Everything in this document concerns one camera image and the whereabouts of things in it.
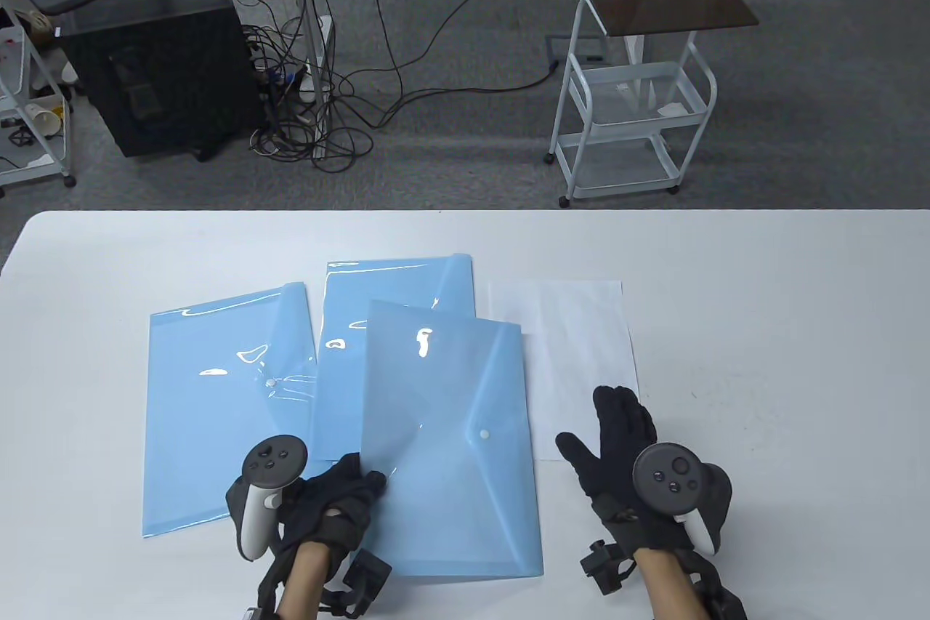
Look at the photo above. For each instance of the silver desk leg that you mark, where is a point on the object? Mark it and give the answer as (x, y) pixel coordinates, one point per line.
(311, 31)

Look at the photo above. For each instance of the person's left forearm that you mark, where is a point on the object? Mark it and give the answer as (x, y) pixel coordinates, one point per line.
(301, 584)

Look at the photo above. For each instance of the paper cup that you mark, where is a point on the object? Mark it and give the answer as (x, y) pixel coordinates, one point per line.
(43, 120)

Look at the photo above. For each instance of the black glove electronics box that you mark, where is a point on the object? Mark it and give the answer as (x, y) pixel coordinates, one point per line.
(726, 602)

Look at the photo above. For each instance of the white paper sheet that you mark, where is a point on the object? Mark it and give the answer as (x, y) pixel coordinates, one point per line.
(581, 358)

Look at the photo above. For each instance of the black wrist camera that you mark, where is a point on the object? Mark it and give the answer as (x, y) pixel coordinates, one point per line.
(367, 573)
(603, 565)

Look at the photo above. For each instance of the grey floor socket plate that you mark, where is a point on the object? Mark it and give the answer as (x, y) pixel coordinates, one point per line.
(559, 42)

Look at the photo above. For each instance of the small paper slip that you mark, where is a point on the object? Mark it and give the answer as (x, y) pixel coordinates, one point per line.
(672, 110)

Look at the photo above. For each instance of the grey and white controller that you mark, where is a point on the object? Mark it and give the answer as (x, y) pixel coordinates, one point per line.
(668, 478)
(254, 525)

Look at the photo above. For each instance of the wrinkled blue plastic snap folder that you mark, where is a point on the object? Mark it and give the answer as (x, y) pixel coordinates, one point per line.
(196, 431)

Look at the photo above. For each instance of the black computer tower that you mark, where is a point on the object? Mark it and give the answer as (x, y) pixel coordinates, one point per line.
(160, 67)

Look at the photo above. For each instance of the person's left hand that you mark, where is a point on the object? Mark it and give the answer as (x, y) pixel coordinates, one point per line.
(334, 504)

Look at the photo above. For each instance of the person's right hand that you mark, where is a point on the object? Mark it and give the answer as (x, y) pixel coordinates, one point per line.
(617, 460)

